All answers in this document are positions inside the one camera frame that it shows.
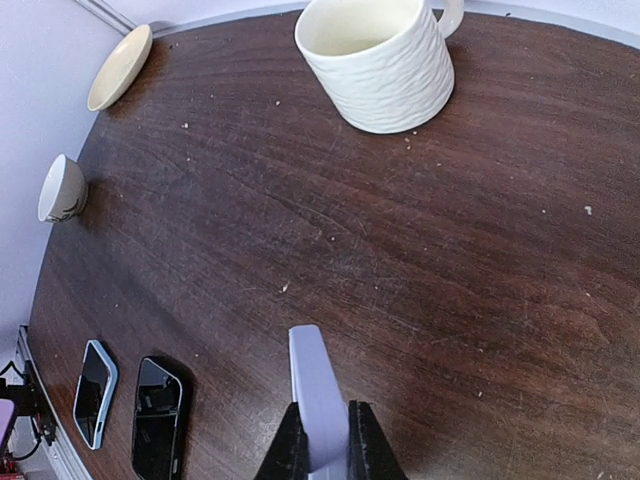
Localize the cream textured mug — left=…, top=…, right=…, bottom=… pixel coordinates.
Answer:
left=294, top=0, right=464, bottom=135

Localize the white patterned bowl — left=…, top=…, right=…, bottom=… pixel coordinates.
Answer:
left=37, top=154, right=89, bottom=223

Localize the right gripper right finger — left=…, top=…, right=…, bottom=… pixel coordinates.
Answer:
left=347, top=400, right=408, bottom=480

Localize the black phone centre left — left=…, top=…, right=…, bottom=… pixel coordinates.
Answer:
left=131, top=356, right=192, bottom=480

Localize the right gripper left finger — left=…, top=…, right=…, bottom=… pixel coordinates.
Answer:
left=254, top=402, right=310, bottom=480

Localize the purple smartphone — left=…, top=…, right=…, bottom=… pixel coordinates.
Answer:
left=0, top=398, right=17, bottom=445

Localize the lilac silicone phone case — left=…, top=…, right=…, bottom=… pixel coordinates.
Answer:
left=289, top=325, right=349, bottom=479

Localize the beige ceramic plate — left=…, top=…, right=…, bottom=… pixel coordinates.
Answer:
left=87, top=24, right=153, bottom=112

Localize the phone in light-blue case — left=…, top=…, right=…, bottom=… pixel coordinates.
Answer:
left=73, top=339, right=119, bottom=450

